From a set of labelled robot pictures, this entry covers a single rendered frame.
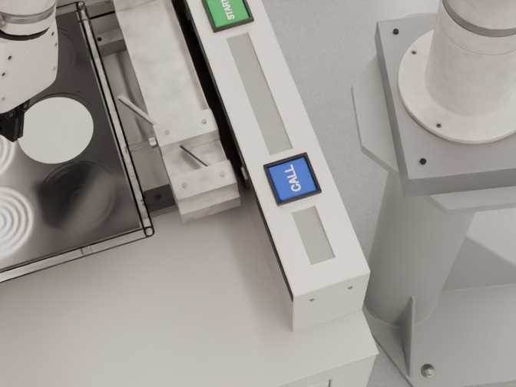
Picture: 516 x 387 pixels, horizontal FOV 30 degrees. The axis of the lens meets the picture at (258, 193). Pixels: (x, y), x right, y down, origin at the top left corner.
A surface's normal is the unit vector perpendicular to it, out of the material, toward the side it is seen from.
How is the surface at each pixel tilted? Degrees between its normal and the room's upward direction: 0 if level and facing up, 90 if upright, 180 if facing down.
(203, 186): 0
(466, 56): 88
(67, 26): 0
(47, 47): 90
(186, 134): 0
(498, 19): 90
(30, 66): 90
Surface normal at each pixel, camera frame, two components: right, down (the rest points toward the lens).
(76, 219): -0.03, -0.42
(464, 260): 0.11, 0.90
